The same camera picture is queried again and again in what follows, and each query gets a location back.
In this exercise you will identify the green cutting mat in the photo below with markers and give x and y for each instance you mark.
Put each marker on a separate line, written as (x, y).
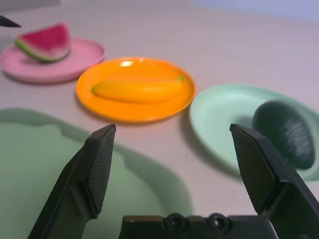
(37, 154)

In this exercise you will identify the yellow plate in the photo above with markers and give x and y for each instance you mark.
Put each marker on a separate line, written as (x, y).
(139, 112)

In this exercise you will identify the mint green plate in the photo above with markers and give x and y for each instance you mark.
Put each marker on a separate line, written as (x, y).
(219, 117)

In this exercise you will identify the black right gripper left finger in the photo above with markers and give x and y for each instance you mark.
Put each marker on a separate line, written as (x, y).
(87, 174)

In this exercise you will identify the yellow banana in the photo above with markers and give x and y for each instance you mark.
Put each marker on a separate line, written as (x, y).
(137, 90)

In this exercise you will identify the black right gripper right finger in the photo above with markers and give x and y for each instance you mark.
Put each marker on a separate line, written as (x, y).
(264, 174)

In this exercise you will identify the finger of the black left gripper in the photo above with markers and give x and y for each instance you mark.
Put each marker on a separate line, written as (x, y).
(8, 23)

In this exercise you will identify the pink plate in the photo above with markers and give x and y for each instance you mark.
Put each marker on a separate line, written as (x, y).
(79, 57)

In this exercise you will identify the watermelon slice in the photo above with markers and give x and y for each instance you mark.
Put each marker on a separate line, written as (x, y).
(47, 42)

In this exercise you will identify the dark green avocado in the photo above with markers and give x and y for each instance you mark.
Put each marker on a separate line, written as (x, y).
(291, 134)

